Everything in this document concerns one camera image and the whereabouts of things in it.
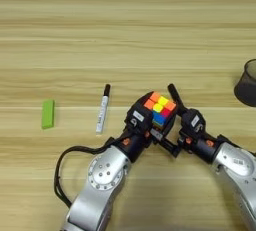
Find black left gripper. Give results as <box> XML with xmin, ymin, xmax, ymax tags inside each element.
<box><xmin>114</xmin><ymin>91</ymin><xmax>182</xmax><ymax>164</ymax></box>

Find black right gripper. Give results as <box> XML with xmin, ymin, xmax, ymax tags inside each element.
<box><xmin>167</xmin><ymin>83</ymin><xmax>222</xmax><ymax>163</ymax></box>

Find multicolour puzzle cube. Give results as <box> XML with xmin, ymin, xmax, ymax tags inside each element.
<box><xmin>143</xmin><ymin>91</ymin><xmax>177</xmax><ymax>132</ymax></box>

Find black mesh pen cup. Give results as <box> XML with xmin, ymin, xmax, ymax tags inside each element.
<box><xmin>233</xmin><ymin>58</ymin><xmax>256</xmax><ymax>108</ymax></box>

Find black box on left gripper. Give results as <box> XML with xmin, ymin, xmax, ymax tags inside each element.
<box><xmin>125</xmin><ymin>103</ymin><xmax>155</xmax><ymax>133</ymax></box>

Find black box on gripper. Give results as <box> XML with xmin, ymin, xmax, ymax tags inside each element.
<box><xmin>180</xmin><ymin>108</ymin><xmax>207</xmax><ymax>133</ymax></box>
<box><xmin>125</xmin><ymin>103</ymin><xmax>155</xmax><ymax>133</ymax></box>

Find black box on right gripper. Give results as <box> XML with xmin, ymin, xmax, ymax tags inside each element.
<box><xmin>180</xmin><ymin>108</ymin><xmax>207</xmax><ymax>133</ymax></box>

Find white marker with black cap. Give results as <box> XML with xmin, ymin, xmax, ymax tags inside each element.
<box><xmin>95</xmin><ymin>83</ymin><xmax>112</xmax><ymax>135</ymax></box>

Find green rectangular block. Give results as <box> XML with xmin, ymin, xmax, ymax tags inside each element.
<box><xmin>41</xmin><ymin>99</ymin><xmax>56</xmax><ymax>130</ymax></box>

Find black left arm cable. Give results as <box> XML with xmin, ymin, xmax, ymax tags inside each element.
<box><xmin>53</xmin><ymin>137</ymin><xmax>116</xmax><ymax>209</ymax></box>

